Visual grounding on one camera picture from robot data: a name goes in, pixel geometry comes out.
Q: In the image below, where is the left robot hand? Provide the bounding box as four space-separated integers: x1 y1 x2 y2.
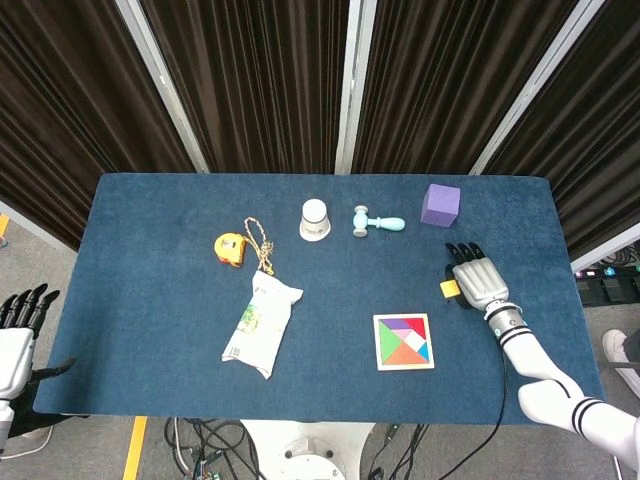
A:
0 283 77 403

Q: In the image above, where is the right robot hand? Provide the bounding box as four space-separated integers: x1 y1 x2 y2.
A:
440 241 511 312

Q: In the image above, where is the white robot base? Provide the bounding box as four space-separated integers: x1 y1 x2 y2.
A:
239 418 376 480

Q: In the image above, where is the orange tangram triangle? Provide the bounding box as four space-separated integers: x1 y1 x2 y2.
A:
385 345 427 368

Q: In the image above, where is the green tangram triangle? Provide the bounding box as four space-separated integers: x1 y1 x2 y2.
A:
378 319 407 366

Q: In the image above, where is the wooden tangram tray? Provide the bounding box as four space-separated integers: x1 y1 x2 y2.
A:
372 313 436 373

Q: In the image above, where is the purple foam cube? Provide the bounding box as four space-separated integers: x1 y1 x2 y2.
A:
419 183 462 230

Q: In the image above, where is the light blue toy hammer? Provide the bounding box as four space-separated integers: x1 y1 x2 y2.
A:
351 204 407 239

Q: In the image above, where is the yellow floor tape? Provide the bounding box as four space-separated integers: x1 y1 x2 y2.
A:
121 415 149 480

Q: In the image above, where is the white shoe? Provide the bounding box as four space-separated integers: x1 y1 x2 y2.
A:
601 328 640 397

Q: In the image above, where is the dark brown curtain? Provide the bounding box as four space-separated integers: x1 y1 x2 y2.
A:
0 0 197 252
480 0 640 262
351 0 582 176
141 0 352 174

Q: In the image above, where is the white conical cup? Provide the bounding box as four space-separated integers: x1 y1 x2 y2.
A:
298 198 332 243

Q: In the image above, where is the white snack bag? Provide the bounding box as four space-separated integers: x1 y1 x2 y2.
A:
220 269 305 381

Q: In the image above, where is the yellow tape measure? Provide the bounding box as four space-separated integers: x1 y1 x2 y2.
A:
213 232 248 267

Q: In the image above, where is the white floor cable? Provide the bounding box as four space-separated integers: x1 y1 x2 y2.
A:
2 424 56 459

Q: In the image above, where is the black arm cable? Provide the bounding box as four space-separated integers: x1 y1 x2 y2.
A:
434 342 511 465

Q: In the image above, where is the black floor cable tangle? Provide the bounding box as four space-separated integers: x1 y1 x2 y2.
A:
366 423 432 480
163 417 262 480

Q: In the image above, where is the white partition post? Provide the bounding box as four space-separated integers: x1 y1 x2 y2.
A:
468 0 610 177
333 0 378 176
114 0 211 174

